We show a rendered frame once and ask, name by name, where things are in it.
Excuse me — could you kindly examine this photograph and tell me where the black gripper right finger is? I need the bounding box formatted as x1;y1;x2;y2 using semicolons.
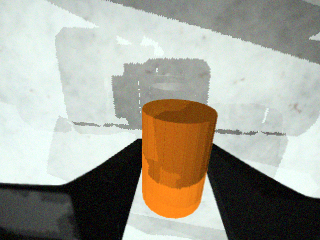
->
207;143;320;240

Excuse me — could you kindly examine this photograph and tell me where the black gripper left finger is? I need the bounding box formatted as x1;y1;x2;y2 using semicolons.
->
0;138;142;240

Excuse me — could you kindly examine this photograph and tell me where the orange cylinder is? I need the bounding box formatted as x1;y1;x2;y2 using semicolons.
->
142;99;218;219

